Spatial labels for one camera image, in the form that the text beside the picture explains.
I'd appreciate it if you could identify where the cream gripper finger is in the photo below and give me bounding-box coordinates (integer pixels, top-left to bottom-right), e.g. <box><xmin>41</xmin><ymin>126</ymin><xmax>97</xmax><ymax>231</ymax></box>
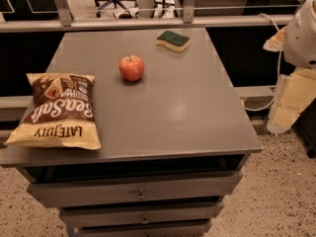
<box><xmin>267</xmin><ymin>68</ymin><xmax>316</xmax><ymax>134</ymax></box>
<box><xmin>263</xmin><ymin>27</ymin><xmax>286</xmax><ymax>52</ymax></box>

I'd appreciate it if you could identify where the green and yellow sponge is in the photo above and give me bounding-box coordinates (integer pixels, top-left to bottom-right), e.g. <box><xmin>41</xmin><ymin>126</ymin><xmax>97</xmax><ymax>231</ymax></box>
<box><xmin>156</xmin><ymin>31</ymin><xmax>191</xmax><ymax>52</ymax></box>

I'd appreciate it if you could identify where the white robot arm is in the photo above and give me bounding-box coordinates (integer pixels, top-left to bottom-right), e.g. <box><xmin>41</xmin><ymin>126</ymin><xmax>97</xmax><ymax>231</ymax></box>
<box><xmin>264</xmin><ymin>0</ymin><xmax>316</xmax><ymax>134</ymax></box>

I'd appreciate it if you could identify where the red apple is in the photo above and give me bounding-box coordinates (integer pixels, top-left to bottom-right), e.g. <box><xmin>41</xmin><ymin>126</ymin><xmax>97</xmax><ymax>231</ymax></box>
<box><xmin>118</xmin><ymin>55</ymin><xmax>144</xmax><ymax>82</ymax></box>

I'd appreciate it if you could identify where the grey drawer cabinet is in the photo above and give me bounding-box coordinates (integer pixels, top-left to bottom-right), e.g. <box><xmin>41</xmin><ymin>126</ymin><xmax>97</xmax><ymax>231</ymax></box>
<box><xmin>0</xmin><ymin>27</ymin><xmax>264</xmax><ymax>237</ymax></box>

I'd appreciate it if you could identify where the black office chair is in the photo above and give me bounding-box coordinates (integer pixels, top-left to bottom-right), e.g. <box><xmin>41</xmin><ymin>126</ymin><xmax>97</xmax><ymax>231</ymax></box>
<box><xmin>94</xmin><ymin>0</ymin><xmax>138</xmax><ymax>18</ymax></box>

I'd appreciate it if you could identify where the grey metal railing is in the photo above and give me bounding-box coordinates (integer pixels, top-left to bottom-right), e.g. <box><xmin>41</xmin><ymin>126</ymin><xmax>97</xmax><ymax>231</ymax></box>
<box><xmin>0</xmin><ymin>0</ymin><xmax>291</xmax><ymax>33</ymax></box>

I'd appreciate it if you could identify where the brown yellow chips bag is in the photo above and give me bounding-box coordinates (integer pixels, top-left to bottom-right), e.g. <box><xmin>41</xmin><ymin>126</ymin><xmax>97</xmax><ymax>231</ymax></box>
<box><xmin>5</xmin><ymin>73</ymin><xmax>101</xmax><ymax>150</ymax></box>

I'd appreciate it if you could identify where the middle drawer with knob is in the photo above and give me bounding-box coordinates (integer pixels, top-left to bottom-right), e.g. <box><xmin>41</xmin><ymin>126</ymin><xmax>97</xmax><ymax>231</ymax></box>
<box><xmin>60</xmin><ymin>200</ymin><xmax>223</xmax><ymax>227</ymax></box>

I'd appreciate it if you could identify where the drawer with knob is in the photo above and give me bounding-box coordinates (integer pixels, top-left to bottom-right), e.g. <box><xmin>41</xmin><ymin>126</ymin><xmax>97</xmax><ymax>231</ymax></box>
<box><xmin>60</xmin><ymin>200</ymin><xmax>223</xmax><ymax>227</ymax></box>
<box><xmin>28</xmin><ymin>171</ymin><xmax>242</xmax><ymax>207</ymax></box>

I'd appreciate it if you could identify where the bottom drawer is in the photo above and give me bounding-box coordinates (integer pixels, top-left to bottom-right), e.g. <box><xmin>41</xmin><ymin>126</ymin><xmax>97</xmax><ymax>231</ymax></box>
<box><xmin>67</xmin><ymin>219</ymin><xmax>211</xmax><ymax>237</ymax></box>

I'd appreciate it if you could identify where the top drawer with knob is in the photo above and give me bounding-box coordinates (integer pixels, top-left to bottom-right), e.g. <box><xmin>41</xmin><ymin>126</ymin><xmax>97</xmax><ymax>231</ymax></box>
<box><xmin>28</xmin><ymin>171</ymin><xmax>242</xmax><ymax>207</ymax></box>

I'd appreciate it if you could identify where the white cable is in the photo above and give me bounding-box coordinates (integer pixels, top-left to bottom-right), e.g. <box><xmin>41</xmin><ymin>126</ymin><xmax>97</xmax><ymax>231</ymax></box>
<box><xmin>242</xmin><ymin>12</ymin><xmax>283</xmax><ymax>113</ymax></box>

